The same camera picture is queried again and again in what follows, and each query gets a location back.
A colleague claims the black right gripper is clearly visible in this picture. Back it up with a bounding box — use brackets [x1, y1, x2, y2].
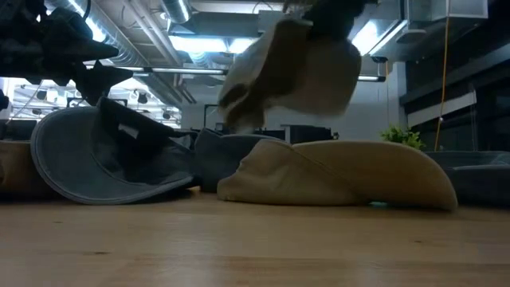
[302, 0, 379, 41]

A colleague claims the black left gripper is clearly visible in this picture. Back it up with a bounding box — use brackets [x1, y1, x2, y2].
[0, 0, 135, 107]

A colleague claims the beige cap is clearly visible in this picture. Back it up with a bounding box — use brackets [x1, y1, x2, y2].
[217, 15, 363, 133]
[217, 139, 459, 212]
[0, 140, 55, 199]

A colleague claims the grey denim cap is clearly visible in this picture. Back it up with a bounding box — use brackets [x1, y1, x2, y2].
[30, 96, 199, 206]
[194, 128, 288, 194]
[424, 150, 510, 207]

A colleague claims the bright ceiling light panel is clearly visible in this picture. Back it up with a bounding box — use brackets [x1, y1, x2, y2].
[348, 18, 408, 57]
[169, 35, 260, 56]

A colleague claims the grey ceiling box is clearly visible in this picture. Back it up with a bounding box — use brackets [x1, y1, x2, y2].
[257, 10, 281, 33]

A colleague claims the long ceiling tube light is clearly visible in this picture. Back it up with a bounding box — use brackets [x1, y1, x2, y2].
[85, 65, 386, 83]

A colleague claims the green potted plant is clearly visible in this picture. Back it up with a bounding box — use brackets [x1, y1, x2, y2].
[380, 124, 426, 151]

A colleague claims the corrugated silver ventilation duct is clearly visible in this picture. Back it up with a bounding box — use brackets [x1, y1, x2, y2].
[45, 0, 151, 68]

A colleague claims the smooth silver round duct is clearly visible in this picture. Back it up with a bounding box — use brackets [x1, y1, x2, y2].
[161, 0, 192, 24]

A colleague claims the white rectangular duct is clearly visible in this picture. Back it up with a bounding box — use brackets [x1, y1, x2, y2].
[406, 0, 489, 22]

